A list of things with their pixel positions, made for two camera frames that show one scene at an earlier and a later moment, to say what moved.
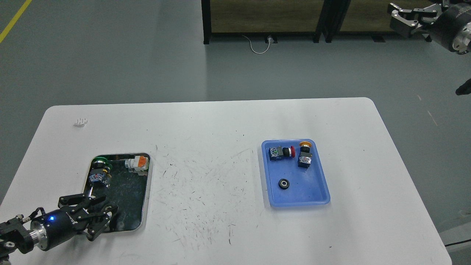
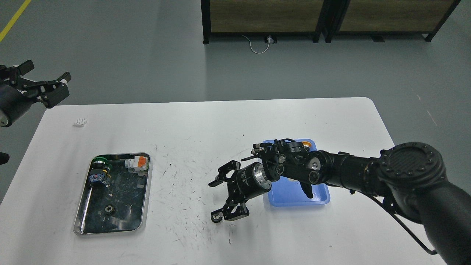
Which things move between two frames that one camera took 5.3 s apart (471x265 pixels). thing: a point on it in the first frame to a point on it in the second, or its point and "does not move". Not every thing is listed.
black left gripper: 67,221 to 13,102
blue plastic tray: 308,186 does not move
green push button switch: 100,173 does not move
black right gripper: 406,21 to 252,180
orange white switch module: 140,165 does not move
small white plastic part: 81,122 does not move
